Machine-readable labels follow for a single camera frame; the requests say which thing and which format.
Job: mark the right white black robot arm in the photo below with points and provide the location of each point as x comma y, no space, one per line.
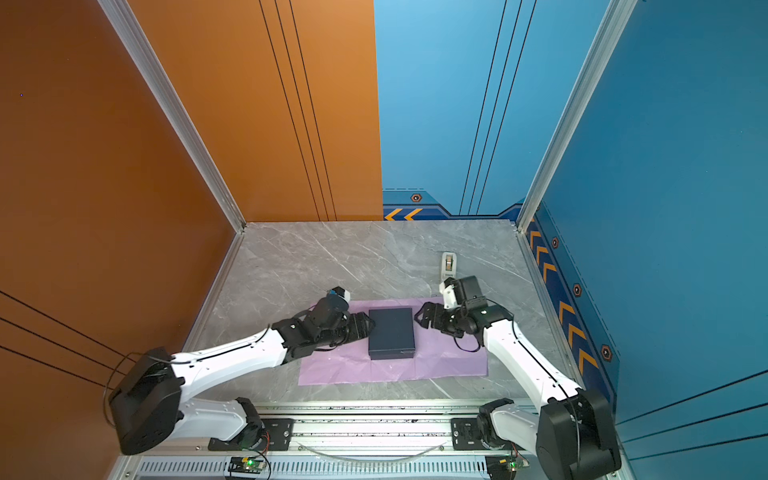
572,433

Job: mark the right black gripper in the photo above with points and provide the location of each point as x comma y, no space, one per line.
438,309

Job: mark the right aluminium corner post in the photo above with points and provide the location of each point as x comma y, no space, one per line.
610,30

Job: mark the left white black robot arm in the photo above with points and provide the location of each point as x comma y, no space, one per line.
160,397

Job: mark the aluminium corner post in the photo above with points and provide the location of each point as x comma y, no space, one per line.
610,30
126,25

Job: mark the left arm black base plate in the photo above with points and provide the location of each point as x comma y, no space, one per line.
270,435

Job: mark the left aluminium corner post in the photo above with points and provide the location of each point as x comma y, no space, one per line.
126,25

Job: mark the right green circuit board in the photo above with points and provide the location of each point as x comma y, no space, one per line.
500,468

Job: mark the green circuit board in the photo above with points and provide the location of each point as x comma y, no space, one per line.
248,467
500,468

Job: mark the aluminium front rail frame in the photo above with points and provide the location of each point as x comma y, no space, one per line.
400,439

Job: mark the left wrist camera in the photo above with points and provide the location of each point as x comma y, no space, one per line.
341,293

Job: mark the left green circuit board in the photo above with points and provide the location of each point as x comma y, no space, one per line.
248,467

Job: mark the dark navy gift box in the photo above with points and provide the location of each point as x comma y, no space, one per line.
393,337

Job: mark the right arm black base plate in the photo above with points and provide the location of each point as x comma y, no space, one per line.
466,435

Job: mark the white tape dispenser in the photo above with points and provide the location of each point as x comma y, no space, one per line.
448,265

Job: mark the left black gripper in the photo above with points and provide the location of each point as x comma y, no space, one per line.
359,329

